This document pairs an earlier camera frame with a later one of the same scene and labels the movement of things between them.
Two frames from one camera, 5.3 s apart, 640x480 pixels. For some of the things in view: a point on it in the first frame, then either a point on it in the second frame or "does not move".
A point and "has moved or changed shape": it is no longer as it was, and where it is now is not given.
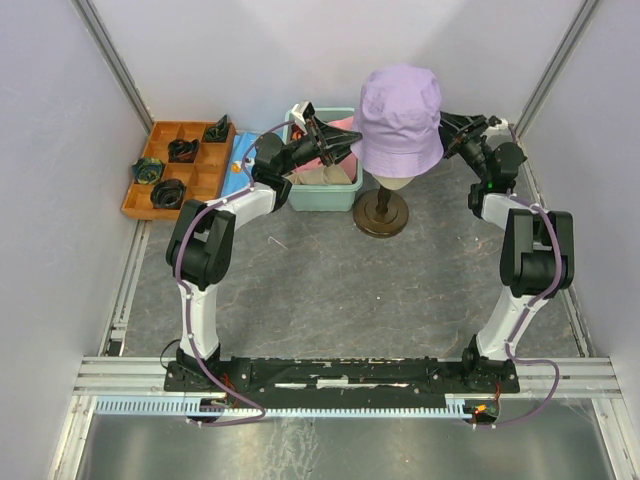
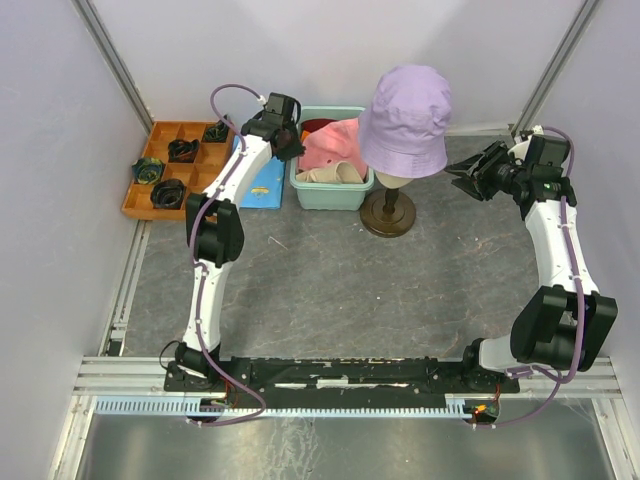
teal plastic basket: [324, 197] has moved or changed shape
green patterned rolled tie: [217, 132] does not move
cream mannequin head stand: [382, 212] has moved or changed shape
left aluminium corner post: [100, 38] does not move
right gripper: [451, 125] to [478, 185]
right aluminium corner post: [579, 21] does not move
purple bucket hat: [398, 118] has moved or changed shape
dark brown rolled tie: [167, 194] does not move
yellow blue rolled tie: [147, 170] does not move
